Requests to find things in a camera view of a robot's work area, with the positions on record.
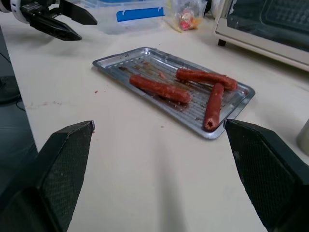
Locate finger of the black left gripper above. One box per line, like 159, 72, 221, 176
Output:
57, 0, 98, 25
35, 14, 83, 41

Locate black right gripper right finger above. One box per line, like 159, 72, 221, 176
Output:
223, 118, 309, 232

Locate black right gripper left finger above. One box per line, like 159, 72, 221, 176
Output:
0, 120, 96, 232

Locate clear plastic box blue latches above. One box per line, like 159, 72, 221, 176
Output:
80, 0, 175, 35

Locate black floor stand base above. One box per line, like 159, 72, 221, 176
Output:
0, 75, 22, 105

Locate red sausage with pierced end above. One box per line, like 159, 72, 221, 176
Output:
202, 83, 225, 132

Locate ribbed metal baking tray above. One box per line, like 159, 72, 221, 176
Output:
92, 46, 256, 140

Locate clear plastic bag of snacks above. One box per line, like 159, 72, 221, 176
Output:
165, 0, 209, 32

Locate cream toaster oven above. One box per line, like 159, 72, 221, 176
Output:
214, 0, 309, 73

